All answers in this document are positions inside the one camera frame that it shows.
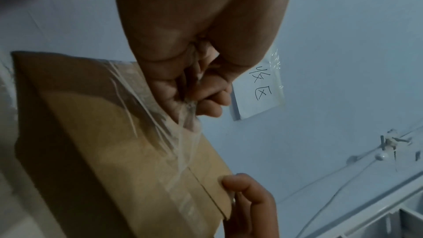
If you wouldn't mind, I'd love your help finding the person's right hand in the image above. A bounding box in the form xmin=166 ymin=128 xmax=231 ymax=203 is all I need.
xmin=219 ymin=172 xmax=278 ymax=238

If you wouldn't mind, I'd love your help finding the person's left hand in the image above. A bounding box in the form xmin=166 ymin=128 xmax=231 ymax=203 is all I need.
xmin=111 ymin=0 xmax=300 ymax=128

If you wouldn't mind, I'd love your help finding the clear packing tape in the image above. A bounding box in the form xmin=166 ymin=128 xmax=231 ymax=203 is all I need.
xmin=105 ymin=59 xmax=203 ymax=190

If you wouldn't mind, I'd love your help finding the brown cardboard box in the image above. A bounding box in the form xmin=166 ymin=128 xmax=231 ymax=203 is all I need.
xmin=11 ymin=51 xmax=237 ymax=238

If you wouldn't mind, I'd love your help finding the white metal rack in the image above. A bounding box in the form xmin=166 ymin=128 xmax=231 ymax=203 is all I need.
xmin=307 ymin=170 xmax=423 ymax=238

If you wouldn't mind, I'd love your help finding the thin grey wall cable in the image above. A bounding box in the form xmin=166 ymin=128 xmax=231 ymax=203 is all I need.
xmin=281 ymin=132 xmax=414 ymax=238

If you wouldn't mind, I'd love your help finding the white paper wall note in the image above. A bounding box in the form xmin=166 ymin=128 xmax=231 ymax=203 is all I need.
xmin=231 ymin=46 xmax=286 ymax=121

